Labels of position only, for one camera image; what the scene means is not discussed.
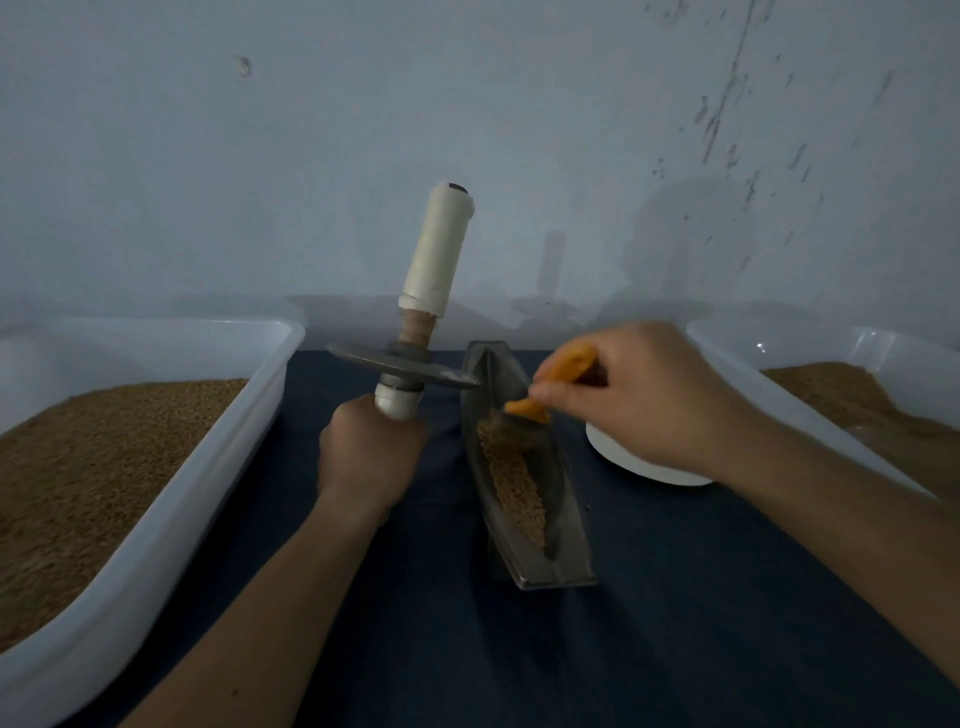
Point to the person's left hand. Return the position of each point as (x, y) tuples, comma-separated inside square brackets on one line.
[(368, 458)]

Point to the person's right hand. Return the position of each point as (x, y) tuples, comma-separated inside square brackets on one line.
[(645, 398)]

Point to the white plastic tray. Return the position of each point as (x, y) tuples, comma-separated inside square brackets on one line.
[(210, 480), (735, 353)]

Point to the small ground grain portion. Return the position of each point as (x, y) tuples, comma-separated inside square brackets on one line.
[(513, 480)]

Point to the boat-shaped metal grinding trough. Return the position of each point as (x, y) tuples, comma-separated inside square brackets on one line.
[(567, 525)]

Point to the person's right forearm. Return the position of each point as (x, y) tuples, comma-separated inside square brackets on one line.
[(855, 525)]

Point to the person's left forearm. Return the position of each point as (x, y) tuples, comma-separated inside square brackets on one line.
[(255, 630)]

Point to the white round plate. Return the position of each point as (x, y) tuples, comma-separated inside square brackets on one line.
[(638, 462)]

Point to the dark blue tablecloth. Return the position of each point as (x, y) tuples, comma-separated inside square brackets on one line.
[(600, 645)]

